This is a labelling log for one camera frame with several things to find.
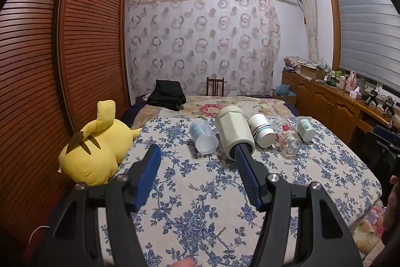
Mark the clear plastic cup blue label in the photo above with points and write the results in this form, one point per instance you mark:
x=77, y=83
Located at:
x=201, y=134

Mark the dark wooden chair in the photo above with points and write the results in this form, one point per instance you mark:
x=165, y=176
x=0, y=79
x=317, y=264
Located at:
x=215, y=87

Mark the long wooden cabinet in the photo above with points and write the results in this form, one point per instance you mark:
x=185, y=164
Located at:
x=325, y=104

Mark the pink bottle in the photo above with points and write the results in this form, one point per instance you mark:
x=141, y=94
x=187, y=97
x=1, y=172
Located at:
x=351, y=82

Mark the blue floral blanket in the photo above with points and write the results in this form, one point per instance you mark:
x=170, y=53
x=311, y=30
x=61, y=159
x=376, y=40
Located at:
x=200, y=192

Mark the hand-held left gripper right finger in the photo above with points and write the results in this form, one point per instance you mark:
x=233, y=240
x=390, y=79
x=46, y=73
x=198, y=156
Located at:
x=247, y=173

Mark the clear glass cup red print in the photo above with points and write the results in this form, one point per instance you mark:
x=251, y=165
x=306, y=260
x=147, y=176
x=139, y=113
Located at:
x=289, y=142

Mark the yellow plush toy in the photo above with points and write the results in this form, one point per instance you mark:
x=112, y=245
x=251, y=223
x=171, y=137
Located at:
x=93, y=154

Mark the cardboard box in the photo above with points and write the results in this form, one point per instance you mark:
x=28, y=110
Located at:
x=312, y=71

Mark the white mug green print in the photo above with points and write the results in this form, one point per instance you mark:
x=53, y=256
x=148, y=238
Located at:
x=306, y=129

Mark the cream tied side curtain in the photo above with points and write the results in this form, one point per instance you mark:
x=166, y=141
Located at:
x=309, y=20

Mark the white striped paper cup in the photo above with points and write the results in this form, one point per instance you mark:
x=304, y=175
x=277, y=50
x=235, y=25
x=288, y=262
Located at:
x=261, y=129

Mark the grey window blind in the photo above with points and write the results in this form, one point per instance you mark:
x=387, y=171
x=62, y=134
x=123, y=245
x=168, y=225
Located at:
x=368, y=35

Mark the tissue box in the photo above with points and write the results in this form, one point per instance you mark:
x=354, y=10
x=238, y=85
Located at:
x=355, y=93

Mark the teal plastic bag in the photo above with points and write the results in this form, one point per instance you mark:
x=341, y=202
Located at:
x=285, y=90

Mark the person's right hand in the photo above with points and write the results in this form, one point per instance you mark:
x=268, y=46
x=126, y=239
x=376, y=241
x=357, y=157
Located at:
x=391, y=210

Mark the brown slatted wardrobe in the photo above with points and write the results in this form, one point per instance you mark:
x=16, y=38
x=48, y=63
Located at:
x=62, y=66

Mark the black folded clothing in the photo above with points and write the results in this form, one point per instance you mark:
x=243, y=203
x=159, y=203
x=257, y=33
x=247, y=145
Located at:
x=165, y=95

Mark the small black tripod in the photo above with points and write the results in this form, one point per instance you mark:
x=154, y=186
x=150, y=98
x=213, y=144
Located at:
x=389, y=106
x=372, y=97

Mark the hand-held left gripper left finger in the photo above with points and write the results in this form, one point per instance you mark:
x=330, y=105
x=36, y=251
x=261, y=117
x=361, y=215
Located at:
x=150, y=167

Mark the bed with flowered sheet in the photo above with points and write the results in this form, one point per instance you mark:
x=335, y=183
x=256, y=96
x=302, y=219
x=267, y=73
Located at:
x=212, y=106

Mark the folded patterned cloth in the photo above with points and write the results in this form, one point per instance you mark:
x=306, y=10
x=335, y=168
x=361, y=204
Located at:
x=297, y=62

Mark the tall cream cup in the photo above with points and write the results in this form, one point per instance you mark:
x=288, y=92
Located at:
x=232, y=126

